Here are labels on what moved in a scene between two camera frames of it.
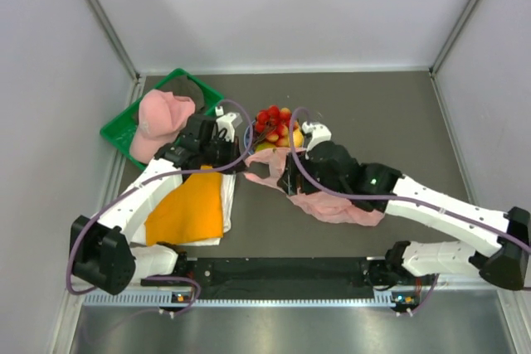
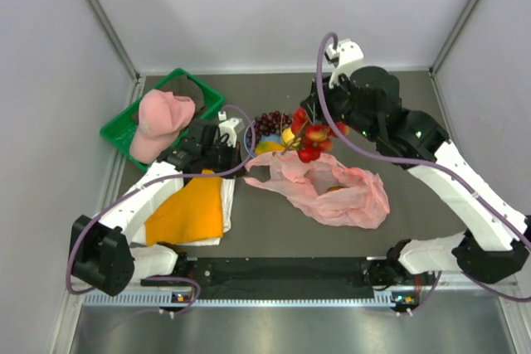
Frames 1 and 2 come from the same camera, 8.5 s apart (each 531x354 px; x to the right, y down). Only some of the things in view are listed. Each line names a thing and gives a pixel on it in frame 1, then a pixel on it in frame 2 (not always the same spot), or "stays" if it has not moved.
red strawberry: [263, 116] -> [299, 118]
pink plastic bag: [323, 206] stays
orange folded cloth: [191, 210] stays
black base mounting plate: [276, 278] stays
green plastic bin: [119, 131] stays
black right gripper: [289, 180] -> [328, 93]
